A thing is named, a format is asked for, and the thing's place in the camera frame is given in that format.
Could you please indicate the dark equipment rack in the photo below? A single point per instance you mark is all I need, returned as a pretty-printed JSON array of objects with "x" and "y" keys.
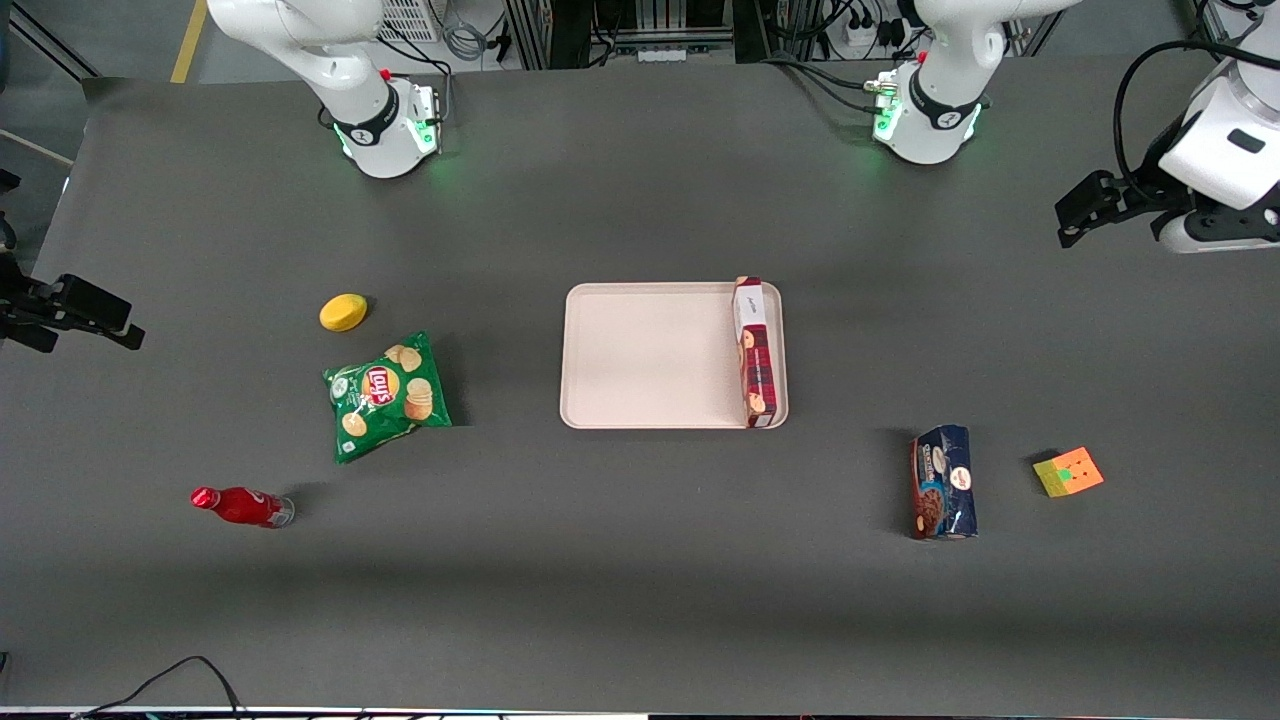
[{"x": 655, "y": 25}]

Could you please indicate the white perforated box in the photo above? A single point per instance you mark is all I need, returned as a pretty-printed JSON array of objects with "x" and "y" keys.
[{"x": 410, "y": 18}]

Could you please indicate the red cookie box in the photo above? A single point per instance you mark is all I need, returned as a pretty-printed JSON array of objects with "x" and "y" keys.
[{"x": 757, "y": 370}]

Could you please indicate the pale pink plastic tray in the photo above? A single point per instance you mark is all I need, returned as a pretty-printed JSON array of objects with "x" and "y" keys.
[{"x": 650, "y": 355}]

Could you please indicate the yellow lemon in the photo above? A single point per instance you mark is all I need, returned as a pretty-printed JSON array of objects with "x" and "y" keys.
[{"x": 343, "y": 312}]

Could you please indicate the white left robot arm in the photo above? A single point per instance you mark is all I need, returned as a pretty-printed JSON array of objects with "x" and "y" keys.
[{"x": 930, "y": 120}]

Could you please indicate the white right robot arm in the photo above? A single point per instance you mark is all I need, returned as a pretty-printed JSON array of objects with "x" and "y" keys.
[{"x": 375, "y": 120}]

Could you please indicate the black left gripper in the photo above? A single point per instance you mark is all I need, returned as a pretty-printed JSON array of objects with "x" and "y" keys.
[{"x": 1148, "y": 190}]

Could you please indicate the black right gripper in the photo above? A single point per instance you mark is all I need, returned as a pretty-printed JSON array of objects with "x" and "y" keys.
[{"x": 20, "y": 306}]

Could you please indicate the green chips bag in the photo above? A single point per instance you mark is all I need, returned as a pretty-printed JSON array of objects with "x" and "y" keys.
[{"x": 385, "y": 398}]

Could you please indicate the colourful puzzle cube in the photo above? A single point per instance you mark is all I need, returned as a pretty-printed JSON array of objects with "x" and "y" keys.
[{"x": 1068, "y": 472}]

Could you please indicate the blue cookie box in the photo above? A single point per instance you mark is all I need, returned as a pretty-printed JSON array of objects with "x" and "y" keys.
[{"x": 943, "y": 483}]

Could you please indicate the dark grey table mat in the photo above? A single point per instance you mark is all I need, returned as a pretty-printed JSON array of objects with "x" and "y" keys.
[{"x": 640, "y": 600}]

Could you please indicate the red soda bottle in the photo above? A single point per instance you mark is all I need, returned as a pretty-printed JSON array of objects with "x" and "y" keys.
[{"x": 240, "y": 506}]

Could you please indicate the white power strip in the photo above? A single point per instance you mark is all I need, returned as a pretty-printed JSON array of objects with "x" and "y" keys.
[{"x": 868, "y": 35}]

